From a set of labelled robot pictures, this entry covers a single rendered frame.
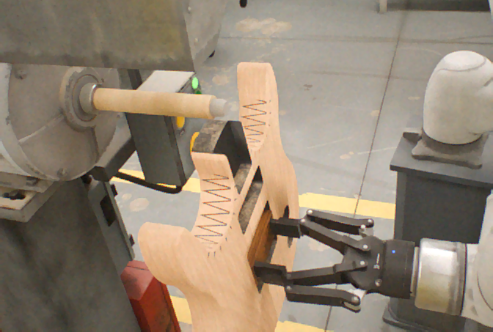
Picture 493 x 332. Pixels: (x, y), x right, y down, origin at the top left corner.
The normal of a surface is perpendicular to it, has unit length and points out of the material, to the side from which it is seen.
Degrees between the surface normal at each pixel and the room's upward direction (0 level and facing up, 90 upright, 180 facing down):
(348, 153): 0
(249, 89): 81
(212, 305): 97
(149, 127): 90
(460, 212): 90
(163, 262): 92
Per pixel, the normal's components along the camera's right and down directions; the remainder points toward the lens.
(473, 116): -0.24, 0.59
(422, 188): -0.45, 0.55
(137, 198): -0.12, -0.81
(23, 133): 0.67, 0.34
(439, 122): -0.77, 0.44
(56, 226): 0.94, 0.10
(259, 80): -0.35, 0.38
